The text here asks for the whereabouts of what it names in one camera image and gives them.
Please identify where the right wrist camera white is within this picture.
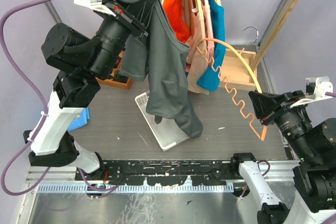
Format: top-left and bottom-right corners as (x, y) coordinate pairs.
(290, 76), (335, 108)

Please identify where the beige t shirt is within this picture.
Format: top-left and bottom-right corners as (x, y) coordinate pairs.
(182, 0), (209, 94)

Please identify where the wooden compartment tray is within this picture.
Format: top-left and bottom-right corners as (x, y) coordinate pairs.
(97, 51), (133, 90)

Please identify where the rolled dark green sock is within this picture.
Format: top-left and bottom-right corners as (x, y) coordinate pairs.
(113, 70), (129, 83)

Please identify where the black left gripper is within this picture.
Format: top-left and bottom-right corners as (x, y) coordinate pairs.
(88, 0), (157, 78)

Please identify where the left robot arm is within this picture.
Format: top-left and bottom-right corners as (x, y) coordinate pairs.
(23, 0), (155, 180)

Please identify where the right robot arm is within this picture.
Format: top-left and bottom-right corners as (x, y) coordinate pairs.
(230, 91), (335, 223)

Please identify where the white plastic basket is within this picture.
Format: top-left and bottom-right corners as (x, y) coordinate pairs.
(134, 91), (189, 151)

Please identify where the orange red t shirt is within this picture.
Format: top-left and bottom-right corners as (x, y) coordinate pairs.
(162, 0), (191, 43)

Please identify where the teal blue t shirt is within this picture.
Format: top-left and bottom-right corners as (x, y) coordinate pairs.
(197, 0), (226, 91)

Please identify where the white slotted cable duct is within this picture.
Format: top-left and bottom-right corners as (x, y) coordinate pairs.
(37, 183), (234, 194)

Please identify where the dark grey t shirt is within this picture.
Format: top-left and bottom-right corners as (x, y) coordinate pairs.
(120, 0), (203, 138)

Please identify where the blue patterned cloth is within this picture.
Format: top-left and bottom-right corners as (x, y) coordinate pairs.
(68, 108), (90, 131)

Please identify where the wooden clothes rack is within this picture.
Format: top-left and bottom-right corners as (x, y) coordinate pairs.
(219, 0), (298, 91)

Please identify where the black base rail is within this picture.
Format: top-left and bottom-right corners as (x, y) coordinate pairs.
(84, 160), (240, 186)

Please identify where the pink t shirt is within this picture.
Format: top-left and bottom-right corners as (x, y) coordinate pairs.
(201, 0), (215, 60)

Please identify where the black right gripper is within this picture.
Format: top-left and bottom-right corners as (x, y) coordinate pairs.
(249, 86), (318, 159)

